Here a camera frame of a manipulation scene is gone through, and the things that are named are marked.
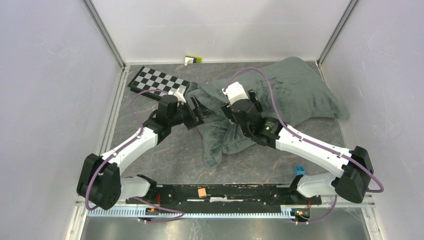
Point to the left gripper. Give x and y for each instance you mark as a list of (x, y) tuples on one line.
[(199, 112)]

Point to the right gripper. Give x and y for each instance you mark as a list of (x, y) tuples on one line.
[(254, 98)]

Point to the zebra striped pillowcase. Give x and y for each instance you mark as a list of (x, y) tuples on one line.
[(299, 93)]

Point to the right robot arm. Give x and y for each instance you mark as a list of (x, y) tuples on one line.
[(349, 171)]

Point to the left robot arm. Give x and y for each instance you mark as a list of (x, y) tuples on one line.
[(101, 183)]

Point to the green white small block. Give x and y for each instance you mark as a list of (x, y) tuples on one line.
[(192, 59)]

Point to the black white checkerboard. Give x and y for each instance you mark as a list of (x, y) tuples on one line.
[(149, 78)]

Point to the orange small cube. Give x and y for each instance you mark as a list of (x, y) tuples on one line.
[(202, 193)]

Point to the blue small block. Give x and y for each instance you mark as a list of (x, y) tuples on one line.
[(299, 171)]

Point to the light blue toothed strip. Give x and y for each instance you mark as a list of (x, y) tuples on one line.
[(140, 211)]

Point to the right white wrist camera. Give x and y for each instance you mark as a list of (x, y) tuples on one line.
[(235, 92)]

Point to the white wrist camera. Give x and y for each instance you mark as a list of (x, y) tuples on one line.
[(179, 94), (235, 92)]

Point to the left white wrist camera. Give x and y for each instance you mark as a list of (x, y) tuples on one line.
[(179, 94)]

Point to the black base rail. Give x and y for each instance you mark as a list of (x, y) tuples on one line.
[(224, 198)]

